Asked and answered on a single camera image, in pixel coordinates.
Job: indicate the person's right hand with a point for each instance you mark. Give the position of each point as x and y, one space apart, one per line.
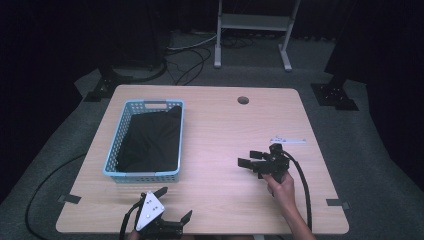
283 191

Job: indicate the black cloth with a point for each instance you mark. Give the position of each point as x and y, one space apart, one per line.
151 141

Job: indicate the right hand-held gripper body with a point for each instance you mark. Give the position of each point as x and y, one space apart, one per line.
276 163

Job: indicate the person's left hand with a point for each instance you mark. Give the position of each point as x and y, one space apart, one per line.
132 236

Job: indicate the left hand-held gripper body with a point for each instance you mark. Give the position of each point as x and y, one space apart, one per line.
150 210

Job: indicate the light blue plastic basket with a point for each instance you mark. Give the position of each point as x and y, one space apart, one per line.
115 146

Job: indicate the white metal stand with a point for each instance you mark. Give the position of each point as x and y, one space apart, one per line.
255 21

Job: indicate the black stand base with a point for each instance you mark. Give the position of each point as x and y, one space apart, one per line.
106 85
333 95

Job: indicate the black tape strip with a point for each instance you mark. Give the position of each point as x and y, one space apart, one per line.
337 203
69 199

